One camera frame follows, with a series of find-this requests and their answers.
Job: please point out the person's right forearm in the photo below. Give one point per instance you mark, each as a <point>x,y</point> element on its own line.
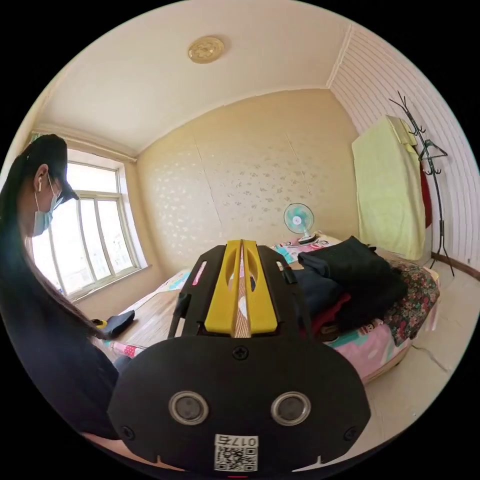
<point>112,448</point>

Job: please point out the small teal fan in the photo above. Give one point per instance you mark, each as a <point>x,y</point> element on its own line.
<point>298,219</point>

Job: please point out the round golden ceiling lamp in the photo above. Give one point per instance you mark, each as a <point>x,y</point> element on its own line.
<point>206,49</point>

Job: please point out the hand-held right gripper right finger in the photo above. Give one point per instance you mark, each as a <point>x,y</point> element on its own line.
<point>262,303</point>

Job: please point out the person's body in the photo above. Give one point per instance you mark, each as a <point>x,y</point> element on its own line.
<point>45,318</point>

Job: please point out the dark metal coat rack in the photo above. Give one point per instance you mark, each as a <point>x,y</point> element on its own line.
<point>437,210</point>

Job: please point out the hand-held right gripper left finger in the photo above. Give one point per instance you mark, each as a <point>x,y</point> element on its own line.
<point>221,300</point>

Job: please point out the window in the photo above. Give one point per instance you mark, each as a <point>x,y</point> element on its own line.
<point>97,236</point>

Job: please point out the bed with woven mat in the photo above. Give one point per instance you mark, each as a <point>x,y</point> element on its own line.
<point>157,315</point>

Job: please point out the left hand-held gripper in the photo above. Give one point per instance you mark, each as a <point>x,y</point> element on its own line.
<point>119,323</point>

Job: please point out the floral blanket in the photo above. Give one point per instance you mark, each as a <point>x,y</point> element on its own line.
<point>416,300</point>

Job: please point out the pile of clothes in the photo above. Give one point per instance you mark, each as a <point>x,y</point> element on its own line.
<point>356,285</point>

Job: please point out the red hanging cloth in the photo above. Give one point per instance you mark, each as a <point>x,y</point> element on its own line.
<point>425,198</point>

